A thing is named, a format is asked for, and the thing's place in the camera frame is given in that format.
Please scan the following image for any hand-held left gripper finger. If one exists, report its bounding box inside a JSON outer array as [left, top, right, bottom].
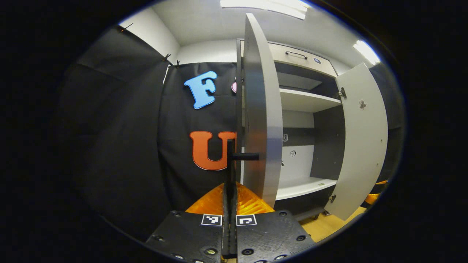
[[146, 181, 232, 263], [231, 182, 316, 263]]

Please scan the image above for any beige shoe cabinet door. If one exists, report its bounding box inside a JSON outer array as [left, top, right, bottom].
[[324, 63, 389, 221], [242, 13, 284, 209]]

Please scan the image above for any grey double-door shoe cabinet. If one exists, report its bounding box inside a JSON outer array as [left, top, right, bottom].
[[236, 38, 347, 221]]

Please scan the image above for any black door handle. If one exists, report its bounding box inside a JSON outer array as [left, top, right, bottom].
[[226, 139, 260, 183]]

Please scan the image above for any white cabinet shelf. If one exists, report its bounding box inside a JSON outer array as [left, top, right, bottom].
[[275, 177, 337, 201], [280, 88, 341, 113]]

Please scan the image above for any beige cabinet drawer front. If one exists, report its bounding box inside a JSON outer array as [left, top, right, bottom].
[[269, 42, 337, 78]]

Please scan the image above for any ceiling light panel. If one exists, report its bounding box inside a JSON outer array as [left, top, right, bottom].
[[220, 0, 311, 20], [353, 40, 381, 65]]

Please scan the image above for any black backdrop cloth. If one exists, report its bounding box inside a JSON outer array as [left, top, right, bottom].
[[58, 26, 404, 241]]

